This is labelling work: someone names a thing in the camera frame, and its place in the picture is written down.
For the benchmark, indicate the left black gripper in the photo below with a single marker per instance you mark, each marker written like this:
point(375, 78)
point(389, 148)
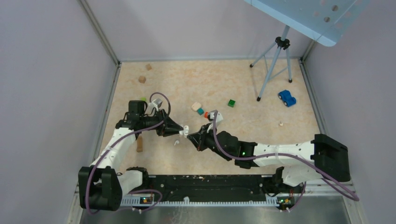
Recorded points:
point(169, 127)

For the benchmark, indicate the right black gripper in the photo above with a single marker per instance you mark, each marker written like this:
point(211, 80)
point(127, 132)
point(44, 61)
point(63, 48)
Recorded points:
point(199, 139)

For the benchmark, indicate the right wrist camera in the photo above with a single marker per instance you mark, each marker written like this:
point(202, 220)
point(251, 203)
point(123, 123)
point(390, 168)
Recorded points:
point(215, 117)

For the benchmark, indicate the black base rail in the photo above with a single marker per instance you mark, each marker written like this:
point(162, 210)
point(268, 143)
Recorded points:
point(216, 188)

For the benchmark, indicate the near wooden cube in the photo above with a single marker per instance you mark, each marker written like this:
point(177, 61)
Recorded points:
point(142, 79)

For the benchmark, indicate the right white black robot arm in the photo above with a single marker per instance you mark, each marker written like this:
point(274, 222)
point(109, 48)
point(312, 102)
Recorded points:
point(322, 157)

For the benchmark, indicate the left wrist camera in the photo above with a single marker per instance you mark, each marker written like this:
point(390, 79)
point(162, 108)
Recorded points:
point(155, 105)

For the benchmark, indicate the wooden arch block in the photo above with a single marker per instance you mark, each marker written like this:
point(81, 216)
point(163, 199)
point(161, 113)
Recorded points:
point(139, 144)

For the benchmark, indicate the light blue perforated panel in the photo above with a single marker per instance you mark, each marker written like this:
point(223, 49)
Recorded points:
point(324, 21)

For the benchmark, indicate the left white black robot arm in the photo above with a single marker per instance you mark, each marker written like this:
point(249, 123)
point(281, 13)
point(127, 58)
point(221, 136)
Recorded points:
point(100, 188)

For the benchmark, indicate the white earbud charging case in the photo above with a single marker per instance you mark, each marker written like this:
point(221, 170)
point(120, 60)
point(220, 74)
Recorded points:
point(184, 132)

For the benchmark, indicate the grey tripod stand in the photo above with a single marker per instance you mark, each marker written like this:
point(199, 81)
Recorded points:
point(282, 44)

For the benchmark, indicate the beige rounded block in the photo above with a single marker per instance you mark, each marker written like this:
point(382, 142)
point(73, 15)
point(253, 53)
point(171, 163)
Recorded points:
point(196, 106)

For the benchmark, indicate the dark green toy brick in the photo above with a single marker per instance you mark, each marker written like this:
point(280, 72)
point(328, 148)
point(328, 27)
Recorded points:
point(231, 103)

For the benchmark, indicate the blue toy car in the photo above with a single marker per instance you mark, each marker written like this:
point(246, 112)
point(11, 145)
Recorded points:
point(287, 98)

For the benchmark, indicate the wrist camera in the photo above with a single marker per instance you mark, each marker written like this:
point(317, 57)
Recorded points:
point(155, 105)
point(215, 117)

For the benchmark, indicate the teal small cube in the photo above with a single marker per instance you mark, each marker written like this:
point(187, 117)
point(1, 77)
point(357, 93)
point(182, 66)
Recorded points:
point(200, 111)

